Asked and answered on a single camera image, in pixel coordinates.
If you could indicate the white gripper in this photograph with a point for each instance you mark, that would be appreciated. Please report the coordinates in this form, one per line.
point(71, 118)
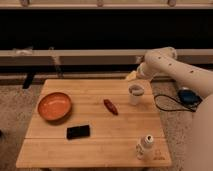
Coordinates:
point(142, 72)

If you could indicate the white sponge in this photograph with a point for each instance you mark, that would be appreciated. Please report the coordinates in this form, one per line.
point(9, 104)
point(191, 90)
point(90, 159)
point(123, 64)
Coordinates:
point(136, 90)

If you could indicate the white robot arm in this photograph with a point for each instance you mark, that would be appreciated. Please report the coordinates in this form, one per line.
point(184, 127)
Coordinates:
point(198, 92)

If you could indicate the white ceramic cup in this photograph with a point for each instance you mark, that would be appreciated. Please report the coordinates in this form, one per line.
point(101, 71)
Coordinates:
point(135, 99)

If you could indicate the dark red oblong object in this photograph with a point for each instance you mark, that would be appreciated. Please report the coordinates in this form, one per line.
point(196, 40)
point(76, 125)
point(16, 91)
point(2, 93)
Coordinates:
point(110, 106)

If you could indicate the blue device on floor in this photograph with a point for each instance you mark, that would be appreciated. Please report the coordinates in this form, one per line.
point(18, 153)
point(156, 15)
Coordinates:
point(188, 97)

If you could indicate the small white bottle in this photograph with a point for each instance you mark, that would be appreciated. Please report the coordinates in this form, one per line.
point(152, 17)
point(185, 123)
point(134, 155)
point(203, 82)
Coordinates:
point(144, 146)

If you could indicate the black rectangular block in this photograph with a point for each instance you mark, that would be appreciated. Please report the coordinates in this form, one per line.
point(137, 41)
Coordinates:
point(78, 132)

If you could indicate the orange bowl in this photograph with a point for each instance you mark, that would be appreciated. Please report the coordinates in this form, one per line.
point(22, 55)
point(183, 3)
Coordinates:
point(54, 106)

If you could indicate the wooden rail beam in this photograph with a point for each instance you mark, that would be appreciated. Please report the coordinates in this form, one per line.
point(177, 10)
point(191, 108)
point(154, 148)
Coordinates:
point(94, 57)

